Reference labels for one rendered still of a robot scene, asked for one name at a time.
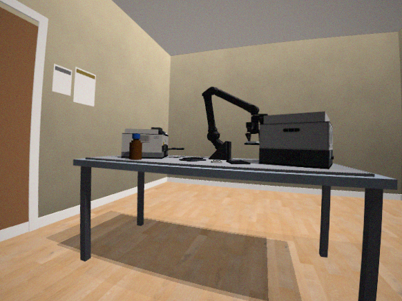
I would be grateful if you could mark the brown bottle with blue cap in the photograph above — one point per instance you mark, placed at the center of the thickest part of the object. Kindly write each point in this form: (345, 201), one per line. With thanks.
(135, 148)

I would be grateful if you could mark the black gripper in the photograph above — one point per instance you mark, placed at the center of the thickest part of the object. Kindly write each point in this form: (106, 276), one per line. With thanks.
(251, 132)

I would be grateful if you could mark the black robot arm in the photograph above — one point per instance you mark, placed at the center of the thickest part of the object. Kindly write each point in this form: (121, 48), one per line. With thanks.
(213, 134)

